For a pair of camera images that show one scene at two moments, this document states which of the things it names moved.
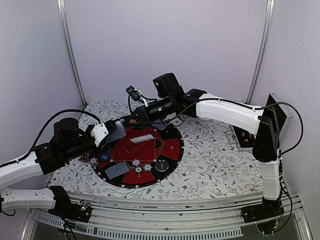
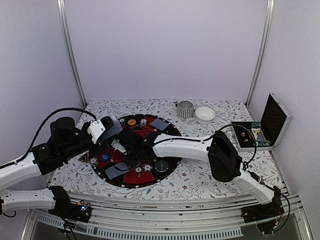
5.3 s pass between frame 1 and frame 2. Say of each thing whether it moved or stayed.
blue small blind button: stayed
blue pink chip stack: stayed
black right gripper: moved
